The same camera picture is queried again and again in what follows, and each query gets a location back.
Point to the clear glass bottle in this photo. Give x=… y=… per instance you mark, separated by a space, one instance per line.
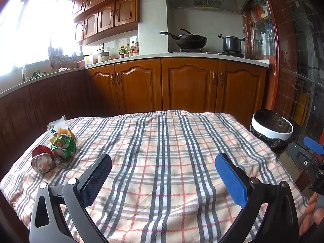
x=24 y=73

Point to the clear snack bag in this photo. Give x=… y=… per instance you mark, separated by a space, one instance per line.
x=57 y=126

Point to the wooden wall cabinet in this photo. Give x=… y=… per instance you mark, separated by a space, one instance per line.
x=106 y=10

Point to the kitchen window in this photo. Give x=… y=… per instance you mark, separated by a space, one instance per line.
x=38 y=33

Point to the black wok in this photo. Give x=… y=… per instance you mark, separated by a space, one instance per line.
x=192 y=41

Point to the grey kitchen countertop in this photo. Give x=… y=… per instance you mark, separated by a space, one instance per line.
x=177 y=55

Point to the wall socket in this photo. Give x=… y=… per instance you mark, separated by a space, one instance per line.
x=100 y=46

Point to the green vegetables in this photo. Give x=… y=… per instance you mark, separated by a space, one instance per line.
x=38 y=75

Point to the red framed glass door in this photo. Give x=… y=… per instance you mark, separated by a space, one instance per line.
x=293 y=55

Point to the gas stove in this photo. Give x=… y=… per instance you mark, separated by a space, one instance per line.
x=210 y=52

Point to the pale sauce bottle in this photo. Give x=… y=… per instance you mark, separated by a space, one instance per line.
x=127 y=50

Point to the crushed green can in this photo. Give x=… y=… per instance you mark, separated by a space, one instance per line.
x=64 y=146

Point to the yellow box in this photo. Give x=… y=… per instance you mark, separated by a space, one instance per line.
x=302 y=108

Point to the utensil rack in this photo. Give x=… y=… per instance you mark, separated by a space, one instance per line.
x=59 y=57

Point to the dark cooking pot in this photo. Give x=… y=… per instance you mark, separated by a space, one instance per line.
x=231 y=44

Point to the white bin with black bag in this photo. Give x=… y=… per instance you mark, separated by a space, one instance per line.
x=272 y=129

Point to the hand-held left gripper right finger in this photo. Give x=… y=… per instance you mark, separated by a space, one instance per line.
x=231 y=179

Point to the wooden base cabinet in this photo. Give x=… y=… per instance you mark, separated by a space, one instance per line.
x=189 y=83

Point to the crushed red can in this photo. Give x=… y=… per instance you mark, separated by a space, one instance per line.
x=43 y=160

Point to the person's right hand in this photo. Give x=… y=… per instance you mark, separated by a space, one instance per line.
x=315 y=215

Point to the yellow snack bag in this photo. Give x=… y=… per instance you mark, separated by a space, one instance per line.
x=64 y=133

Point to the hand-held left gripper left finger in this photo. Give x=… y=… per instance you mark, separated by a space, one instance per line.
x=97 y=174

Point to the white lidded pot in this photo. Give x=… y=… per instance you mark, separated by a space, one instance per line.
x=103 y=57

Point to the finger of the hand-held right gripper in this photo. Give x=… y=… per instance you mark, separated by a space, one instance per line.
x=315 y=145

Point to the plaid blanket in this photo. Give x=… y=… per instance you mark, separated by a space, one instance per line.
x=162 y=157

